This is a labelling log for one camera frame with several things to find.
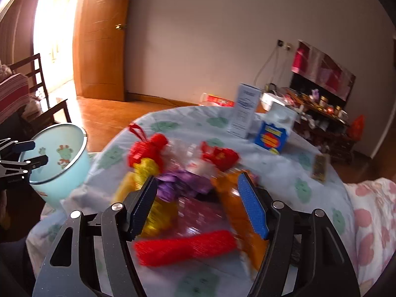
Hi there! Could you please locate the orange snack wrapper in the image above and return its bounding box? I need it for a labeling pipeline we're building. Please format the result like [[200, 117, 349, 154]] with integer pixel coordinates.
[[211, 170, 270, 276]]

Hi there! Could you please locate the red foam net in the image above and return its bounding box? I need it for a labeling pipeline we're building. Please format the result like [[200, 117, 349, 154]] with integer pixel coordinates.
[[134, 230, 238, 268]]

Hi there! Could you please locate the yellow clear plastic bag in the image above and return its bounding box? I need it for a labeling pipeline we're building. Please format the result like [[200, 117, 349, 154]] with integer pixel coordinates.
[[111, 157, 181, 239]]

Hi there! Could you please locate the pink translucent plastic bag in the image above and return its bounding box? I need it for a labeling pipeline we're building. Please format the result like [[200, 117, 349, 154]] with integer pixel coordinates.
[[174, 197, 229, 237]]

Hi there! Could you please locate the red plastic bag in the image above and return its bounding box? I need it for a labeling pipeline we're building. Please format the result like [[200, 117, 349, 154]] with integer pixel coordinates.
[[127, 123, 168, 172]]

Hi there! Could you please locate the purple snack wrapper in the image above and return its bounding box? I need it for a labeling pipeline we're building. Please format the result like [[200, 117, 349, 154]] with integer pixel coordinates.
[[156, 170, 213, 202]]

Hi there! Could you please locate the red crinkled wrapper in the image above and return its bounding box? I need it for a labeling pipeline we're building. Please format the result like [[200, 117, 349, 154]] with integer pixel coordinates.
[[201, 142, 240, 172]]

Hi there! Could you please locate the clear white plastic bag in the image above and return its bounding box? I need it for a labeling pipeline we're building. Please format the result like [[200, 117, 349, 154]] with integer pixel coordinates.
[[162, 139, 217, 178]]

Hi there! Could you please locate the light blue trash bin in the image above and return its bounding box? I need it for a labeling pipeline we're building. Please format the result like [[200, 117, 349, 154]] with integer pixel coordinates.
[[19, 124, 90, 209]]

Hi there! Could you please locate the dark wooden chair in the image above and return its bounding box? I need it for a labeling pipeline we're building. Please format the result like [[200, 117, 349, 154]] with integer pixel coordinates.
[[9, 53, 72, 136]]

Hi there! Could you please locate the flat yellow snack packet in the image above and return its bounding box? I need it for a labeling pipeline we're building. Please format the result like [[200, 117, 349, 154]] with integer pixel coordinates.
[[311, 154, 329, 183]]

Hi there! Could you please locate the pink heart patterned quilt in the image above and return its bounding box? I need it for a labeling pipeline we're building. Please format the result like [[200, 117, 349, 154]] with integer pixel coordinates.
[[345, 178, 395, 295]]

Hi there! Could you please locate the blue gable-top milk carton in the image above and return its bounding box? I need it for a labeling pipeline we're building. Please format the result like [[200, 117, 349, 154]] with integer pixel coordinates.
[[254, 103, 297, 155]]

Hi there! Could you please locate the cluttered wooden tv cabinet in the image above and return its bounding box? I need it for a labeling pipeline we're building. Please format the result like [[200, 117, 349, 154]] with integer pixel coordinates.
[[281, 88, 356, 163]]

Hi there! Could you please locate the orange plastic bag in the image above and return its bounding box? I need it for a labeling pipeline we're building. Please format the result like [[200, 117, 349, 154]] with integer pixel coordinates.
[[346, 115, 365, 142]]

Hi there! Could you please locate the black television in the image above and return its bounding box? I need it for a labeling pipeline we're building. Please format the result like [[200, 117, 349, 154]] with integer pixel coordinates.
[[289, 73, 353, 108]]

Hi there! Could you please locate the white tall milk carton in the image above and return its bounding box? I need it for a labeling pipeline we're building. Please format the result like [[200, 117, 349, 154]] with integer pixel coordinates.
[[227, 83, 262, 138]]

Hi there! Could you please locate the red gift box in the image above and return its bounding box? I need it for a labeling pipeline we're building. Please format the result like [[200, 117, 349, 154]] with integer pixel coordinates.
[[199, 93, 234, 107]]

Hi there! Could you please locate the wooden door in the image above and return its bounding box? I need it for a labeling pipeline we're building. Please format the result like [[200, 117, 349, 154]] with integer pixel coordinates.
[[73, 0, 130, 101]]

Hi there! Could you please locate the red pink cloth cover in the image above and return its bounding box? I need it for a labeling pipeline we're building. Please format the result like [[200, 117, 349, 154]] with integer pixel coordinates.
[[291, 40, 356, 102]]

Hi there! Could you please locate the white hanging cable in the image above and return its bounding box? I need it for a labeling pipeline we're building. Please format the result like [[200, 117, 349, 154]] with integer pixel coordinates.
[[253, 46, 285, 92]]

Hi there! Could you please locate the wall power outlet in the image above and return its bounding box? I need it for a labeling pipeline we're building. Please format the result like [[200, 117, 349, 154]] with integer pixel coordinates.
[[276, 40, 293, 51]]

